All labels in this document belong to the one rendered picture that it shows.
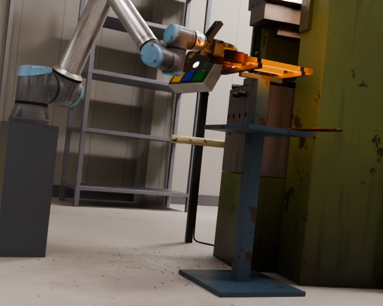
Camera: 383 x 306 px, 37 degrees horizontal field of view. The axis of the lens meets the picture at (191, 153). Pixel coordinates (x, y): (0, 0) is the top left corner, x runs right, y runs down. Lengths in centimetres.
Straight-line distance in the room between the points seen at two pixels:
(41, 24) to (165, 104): 143
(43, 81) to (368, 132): 151
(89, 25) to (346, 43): 119
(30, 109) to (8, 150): 21
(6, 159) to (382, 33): 179
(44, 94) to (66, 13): 318
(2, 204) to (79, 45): 82
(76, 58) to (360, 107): 135
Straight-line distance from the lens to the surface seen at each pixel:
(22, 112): 266
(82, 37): 277
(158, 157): 577
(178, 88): 352
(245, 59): 227
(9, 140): 260
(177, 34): 245
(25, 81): 268
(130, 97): 594
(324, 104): 262
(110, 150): 586
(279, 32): 306
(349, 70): 270
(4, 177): 261
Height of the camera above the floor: 52
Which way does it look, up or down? level
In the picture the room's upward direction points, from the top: 6 degrees clockwise
